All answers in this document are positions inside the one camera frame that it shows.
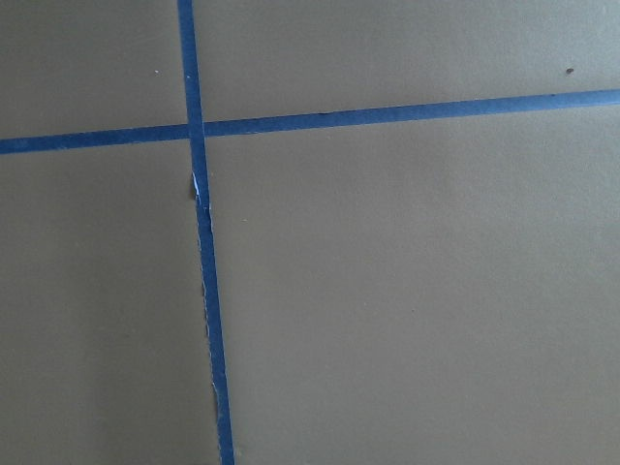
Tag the long horizontal blue tape strip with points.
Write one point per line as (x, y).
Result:
(310, 121)

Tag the vertical blue tape strip right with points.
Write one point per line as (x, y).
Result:
(200, 176)

